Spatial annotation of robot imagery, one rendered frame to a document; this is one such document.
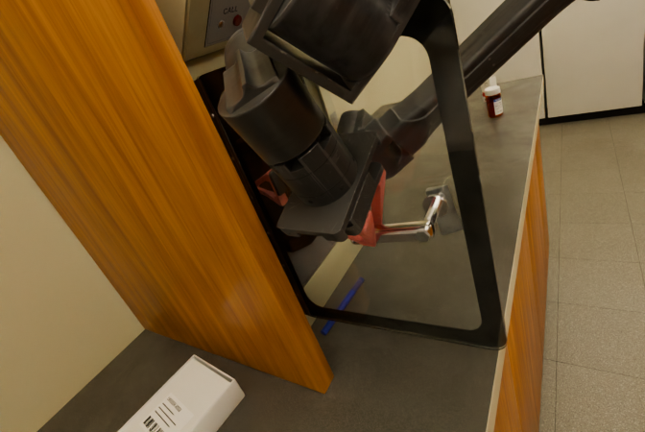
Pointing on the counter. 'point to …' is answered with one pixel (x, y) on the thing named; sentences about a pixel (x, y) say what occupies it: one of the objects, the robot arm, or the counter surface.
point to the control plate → (227, 3)
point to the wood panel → (140, 160)
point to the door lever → (420, 229)
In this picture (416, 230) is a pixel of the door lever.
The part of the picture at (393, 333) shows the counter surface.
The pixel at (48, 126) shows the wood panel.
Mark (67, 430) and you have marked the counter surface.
